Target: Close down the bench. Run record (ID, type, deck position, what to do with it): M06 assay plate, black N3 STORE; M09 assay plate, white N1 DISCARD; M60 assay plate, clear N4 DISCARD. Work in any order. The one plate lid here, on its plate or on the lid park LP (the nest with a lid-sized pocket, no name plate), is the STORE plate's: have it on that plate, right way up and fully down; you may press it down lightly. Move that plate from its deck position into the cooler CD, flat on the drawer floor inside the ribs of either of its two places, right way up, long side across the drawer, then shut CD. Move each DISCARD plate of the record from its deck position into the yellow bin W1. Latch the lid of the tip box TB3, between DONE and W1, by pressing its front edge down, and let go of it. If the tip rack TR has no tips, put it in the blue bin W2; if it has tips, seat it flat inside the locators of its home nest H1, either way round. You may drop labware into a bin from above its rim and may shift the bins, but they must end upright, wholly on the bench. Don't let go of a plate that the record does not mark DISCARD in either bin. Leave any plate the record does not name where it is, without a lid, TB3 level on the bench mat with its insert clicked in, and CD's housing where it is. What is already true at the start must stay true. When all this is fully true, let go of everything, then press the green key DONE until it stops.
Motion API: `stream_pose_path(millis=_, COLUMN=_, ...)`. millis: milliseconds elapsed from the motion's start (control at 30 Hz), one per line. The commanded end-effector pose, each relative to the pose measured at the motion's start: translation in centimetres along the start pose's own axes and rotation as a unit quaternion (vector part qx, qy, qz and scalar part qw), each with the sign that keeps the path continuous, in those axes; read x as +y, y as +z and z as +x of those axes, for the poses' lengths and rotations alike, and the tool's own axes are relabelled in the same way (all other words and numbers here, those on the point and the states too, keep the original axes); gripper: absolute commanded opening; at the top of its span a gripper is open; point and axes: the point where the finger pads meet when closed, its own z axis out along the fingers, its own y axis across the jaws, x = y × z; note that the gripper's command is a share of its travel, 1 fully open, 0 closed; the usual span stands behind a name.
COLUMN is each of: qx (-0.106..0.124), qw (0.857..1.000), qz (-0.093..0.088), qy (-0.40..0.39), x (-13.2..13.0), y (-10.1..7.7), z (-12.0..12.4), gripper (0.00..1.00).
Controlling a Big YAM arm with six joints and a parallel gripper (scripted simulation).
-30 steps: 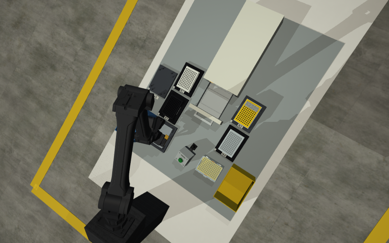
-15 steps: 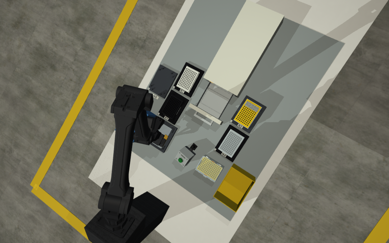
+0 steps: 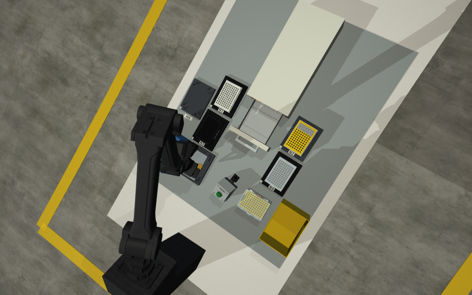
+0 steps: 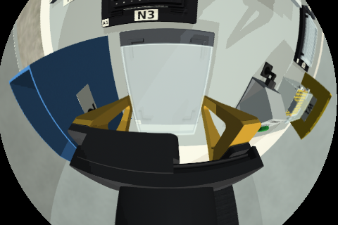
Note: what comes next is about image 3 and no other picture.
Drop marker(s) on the yellow bin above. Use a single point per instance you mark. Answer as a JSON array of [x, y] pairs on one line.
[[285, 227]]

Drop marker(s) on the large cream rectangular box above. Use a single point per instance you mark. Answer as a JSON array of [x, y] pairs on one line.
[[287, 72]]

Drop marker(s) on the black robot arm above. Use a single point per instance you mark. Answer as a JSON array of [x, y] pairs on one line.
[[155, 141]]

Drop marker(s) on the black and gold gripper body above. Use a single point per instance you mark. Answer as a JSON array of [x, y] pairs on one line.
[[193, 171]]

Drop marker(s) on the white assay plate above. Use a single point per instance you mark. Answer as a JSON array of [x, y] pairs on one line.
[[228, 96]]

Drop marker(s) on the blue open-top bin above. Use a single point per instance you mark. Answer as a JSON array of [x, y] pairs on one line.
[[181, 138]]

